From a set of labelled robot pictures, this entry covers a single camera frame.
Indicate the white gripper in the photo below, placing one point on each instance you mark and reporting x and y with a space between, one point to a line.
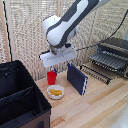
58 58

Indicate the dark blue book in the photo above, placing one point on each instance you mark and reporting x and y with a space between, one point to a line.
76 78

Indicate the yellow food piece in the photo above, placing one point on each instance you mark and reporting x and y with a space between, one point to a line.
56 94
56 90

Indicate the white oval bowl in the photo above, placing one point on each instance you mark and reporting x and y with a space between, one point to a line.
50 95

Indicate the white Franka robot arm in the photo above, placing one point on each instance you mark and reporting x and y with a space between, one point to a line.
61 28

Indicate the red plastic cup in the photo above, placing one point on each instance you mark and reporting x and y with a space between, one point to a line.
51 79

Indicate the bamboo screen panel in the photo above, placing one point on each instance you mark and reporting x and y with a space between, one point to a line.
26 36
90 30

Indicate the black fabric storage box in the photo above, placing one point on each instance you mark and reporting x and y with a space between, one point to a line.
20 100

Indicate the thin black pole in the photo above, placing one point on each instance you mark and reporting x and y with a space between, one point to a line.
7 33

